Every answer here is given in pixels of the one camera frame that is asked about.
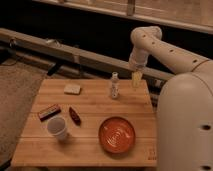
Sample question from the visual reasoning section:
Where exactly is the red brown rectangular box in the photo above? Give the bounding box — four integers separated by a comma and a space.
38, 104, 61, 122

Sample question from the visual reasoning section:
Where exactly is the small clear bottle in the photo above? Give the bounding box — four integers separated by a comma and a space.
110, 72, 119, 99

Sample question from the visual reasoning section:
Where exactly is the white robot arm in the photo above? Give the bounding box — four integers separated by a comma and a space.
129, 26, 213, 171

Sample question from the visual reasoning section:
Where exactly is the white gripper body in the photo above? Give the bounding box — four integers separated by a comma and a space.
129, 50, 146, 71

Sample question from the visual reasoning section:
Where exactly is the beige sponge block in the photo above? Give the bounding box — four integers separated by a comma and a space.
64, 84, 81, 95

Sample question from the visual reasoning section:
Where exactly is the orange plate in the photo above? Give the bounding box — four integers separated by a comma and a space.
98, 116, 136, 154

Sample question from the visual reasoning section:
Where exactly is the grey metal rail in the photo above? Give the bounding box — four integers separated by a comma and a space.
0, 27, 174, 88

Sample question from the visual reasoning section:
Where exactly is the wooden cutting board table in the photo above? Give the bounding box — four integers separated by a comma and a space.
12, 79, 156, 167

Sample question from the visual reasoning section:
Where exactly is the wooden window frame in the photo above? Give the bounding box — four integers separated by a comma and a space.
34, 0, 213, 35

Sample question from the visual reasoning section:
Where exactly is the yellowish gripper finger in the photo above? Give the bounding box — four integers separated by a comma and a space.
138, 71, 143, 87
132, 71, 137, 88

